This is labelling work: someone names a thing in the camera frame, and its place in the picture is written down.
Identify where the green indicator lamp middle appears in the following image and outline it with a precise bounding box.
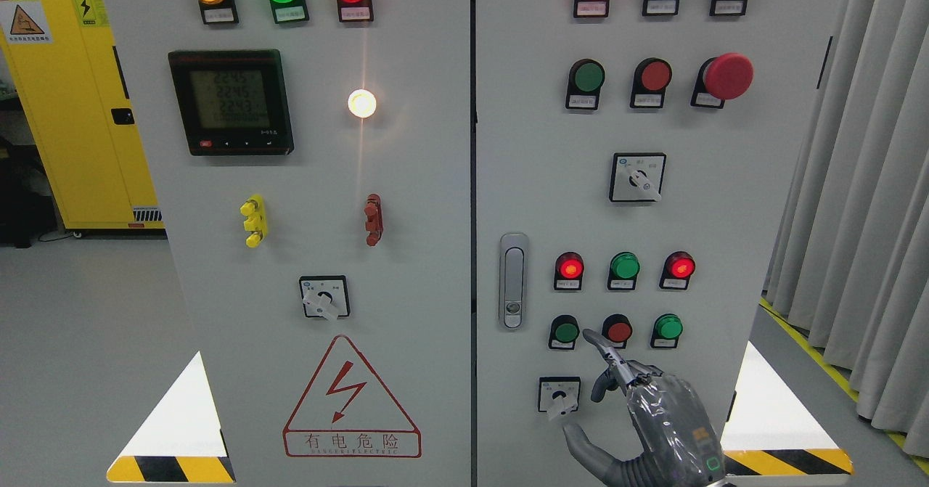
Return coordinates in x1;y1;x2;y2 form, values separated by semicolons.
607;251;641;291

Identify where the right yellow black hazard tape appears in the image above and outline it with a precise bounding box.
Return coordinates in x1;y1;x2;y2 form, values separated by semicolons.
724;449;855;478

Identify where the white lit indicator lamp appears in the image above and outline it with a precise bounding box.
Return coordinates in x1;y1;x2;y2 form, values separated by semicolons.
346;88;377;119

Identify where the red indicator lamp middle right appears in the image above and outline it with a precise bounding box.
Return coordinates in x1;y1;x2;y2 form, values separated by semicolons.
659;251;696;290

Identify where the yellow black hazard tape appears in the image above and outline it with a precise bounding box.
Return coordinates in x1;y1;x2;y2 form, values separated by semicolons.
106;455;236;483
724;449;855;478

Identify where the yellow safety storage cabinet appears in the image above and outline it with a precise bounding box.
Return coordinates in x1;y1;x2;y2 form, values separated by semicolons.
2;0;165;232

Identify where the upper right rotary selector switch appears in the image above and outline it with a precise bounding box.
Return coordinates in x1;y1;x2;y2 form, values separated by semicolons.
608;152;667;203

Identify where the left yellow black hazard tape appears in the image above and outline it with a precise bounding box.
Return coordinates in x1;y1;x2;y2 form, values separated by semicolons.
106;455;236;483

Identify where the red terminal block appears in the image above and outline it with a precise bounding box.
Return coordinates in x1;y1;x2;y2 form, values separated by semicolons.
363;193;384;247

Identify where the grey curtain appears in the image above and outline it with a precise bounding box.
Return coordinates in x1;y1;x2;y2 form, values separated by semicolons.
766;0;928;457

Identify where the black digital power meter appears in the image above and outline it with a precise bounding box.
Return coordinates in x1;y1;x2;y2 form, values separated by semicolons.
167;49;293;156

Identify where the lower left rotary selector switch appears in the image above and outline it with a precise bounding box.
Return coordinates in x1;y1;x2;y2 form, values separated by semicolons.
537;377;581;421

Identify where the red indicator lamp middle left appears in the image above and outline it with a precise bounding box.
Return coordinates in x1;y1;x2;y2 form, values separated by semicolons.
553;252;585;292

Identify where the yellow terminal block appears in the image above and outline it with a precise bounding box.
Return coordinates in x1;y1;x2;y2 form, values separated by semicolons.
240;194;268;248

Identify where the grey robotic humanoid hand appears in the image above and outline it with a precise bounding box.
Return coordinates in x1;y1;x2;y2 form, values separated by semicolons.
562;329;727;486

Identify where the left door rotary selector switch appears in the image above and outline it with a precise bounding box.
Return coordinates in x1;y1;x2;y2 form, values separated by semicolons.
298;275;351;321

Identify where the green push button lower right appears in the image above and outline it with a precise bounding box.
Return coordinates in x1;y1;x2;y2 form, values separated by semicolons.
650;313;684;349

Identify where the red high voltage warning sticker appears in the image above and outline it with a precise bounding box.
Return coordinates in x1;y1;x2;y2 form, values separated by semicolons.
282;335;422;459

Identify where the red mushroom emergency stop button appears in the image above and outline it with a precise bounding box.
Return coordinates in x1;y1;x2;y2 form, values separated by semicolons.
690;52;754;109

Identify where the green push button upper row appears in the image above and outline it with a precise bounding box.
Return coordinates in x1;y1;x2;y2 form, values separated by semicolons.
565;58;606;111

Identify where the yellow floor marking tape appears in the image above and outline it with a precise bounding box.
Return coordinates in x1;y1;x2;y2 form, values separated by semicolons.
758;296;928;477

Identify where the green start button lower left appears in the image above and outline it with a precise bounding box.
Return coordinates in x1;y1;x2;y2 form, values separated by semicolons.
548;314;581;351

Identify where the silver cabinet door handle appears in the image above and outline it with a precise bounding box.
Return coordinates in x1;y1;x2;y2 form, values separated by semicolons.
499;232;530;330

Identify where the grey electrical control cabinet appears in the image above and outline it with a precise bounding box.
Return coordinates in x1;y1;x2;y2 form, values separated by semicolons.
107;0;845;486

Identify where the red push button lower middle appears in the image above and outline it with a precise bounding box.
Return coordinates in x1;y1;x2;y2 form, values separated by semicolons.
600;313;633;349

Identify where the red push button upper row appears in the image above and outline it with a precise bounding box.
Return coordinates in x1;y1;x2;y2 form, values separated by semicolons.
629;57;671;109

